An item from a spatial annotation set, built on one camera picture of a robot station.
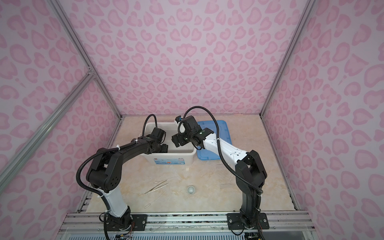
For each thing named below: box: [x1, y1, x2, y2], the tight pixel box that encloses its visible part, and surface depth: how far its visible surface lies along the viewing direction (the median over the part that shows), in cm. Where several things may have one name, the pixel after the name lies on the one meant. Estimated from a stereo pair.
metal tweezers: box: [144, 179, 169, 195], surface depth 86 cm
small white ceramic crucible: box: [186, 186, 196, 195], surface depth 83 cm
